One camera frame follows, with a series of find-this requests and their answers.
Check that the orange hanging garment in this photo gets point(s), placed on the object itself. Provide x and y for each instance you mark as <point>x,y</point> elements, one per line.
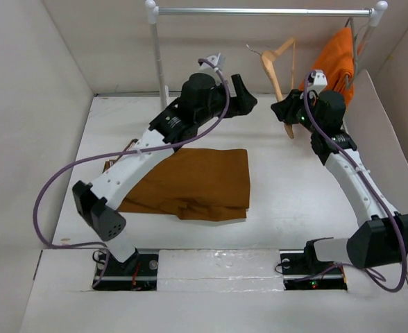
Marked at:
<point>335,61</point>

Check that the white and metal clothes rack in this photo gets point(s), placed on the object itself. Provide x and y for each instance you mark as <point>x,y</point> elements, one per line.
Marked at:
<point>153,11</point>

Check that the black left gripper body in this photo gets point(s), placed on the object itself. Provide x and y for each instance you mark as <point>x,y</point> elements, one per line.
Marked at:
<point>218,100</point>

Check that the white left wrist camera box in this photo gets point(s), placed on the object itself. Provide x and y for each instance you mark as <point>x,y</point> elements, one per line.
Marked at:
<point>217,60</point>

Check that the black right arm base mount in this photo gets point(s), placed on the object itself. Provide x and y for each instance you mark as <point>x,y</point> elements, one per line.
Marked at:
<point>302,271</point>

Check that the wooden hanger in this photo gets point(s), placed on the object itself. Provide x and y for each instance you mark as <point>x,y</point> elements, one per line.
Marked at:
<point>268,57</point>

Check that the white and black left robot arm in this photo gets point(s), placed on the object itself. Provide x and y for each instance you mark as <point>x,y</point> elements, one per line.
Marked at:
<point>201,99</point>

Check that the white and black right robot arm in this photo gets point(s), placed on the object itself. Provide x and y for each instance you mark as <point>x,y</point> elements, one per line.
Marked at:
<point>382,234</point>

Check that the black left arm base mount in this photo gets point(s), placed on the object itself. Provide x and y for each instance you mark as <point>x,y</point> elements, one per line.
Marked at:
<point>139,273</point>

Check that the brown trousers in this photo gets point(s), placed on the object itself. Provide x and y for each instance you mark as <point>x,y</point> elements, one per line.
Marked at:
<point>195,184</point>

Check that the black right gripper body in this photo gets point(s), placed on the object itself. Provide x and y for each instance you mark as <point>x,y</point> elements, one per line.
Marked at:
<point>295,111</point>

